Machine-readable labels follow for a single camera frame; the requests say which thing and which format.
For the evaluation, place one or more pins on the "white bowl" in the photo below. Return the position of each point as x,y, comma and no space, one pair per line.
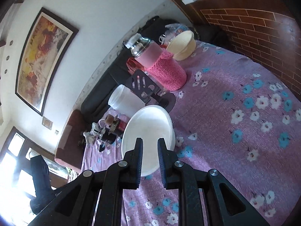
150,124

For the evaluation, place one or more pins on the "red plastic bag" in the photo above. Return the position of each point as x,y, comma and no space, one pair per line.
133,65

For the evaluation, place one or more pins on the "black motor with label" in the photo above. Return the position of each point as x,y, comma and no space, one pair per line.
107,136

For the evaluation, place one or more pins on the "black sofa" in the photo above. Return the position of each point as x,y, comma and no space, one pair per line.
96,102

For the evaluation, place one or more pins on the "small cream bowl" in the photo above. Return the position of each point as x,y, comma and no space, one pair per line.
182,46

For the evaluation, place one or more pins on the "framed painting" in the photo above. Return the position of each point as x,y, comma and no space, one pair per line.
46,44

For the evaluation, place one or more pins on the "white plastic jar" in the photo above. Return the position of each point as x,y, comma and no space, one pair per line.
124,101

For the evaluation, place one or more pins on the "small black adapter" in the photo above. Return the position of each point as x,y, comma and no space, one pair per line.
101,148

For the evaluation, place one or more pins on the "purple floral tablecloth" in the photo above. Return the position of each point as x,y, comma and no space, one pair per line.
234,115

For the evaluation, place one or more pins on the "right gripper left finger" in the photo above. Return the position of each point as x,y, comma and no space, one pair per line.
95,198

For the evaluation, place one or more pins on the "pink sleeved bottle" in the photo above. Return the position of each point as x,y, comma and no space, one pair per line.
157,61

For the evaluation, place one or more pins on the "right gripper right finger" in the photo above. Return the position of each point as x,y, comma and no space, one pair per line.
205,198

